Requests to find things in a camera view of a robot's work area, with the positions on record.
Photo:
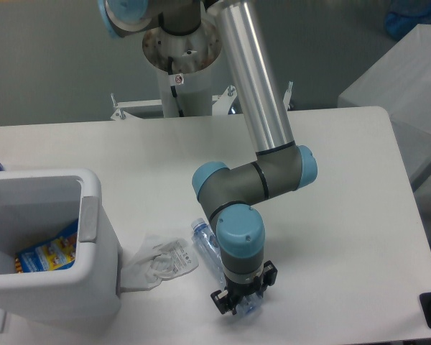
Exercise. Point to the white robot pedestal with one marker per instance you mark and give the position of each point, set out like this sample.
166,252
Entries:
183,65

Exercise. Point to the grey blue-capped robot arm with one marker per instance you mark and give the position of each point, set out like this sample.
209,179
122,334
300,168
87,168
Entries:
228,196

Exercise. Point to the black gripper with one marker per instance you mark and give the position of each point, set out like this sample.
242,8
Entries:
228,299

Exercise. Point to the white plastic wrapper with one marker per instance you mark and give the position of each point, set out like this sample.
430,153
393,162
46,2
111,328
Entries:
159,259

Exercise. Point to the clear plastic water bottle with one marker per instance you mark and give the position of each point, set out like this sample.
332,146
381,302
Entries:
206,243

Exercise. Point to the white middle clamp bracket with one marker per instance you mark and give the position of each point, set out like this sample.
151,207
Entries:
227,103

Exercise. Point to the white plastic trash can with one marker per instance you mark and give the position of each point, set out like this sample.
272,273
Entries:
35,205

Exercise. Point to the blue plastic bag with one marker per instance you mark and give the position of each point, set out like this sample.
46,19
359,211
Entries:
403,16

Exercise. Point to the blue yellow snack bag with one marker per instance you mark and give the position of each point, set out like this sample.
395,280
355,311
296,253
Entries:
55,253

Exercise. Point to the white table clamp bracket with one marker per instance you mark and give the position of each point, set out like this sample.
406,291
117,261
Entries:
148,109

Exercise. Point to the grey covered box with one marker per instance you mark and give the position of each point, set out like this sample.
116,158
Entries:
400,83

